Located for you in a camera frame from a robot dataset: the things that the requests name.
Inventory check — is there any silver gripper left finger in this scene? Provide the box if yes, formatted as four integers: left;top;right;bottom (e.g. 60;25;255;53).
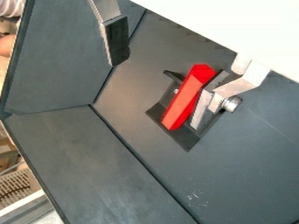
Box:
88;0;130;67

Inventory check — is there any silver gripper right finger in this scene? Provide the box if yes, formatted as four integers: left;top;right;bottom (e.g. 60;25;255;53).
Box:
191;54;271;130

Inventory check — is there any red hexagon prism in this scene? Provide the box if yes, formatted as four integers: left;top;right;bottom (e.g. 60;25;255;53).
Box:
162;64;217;130

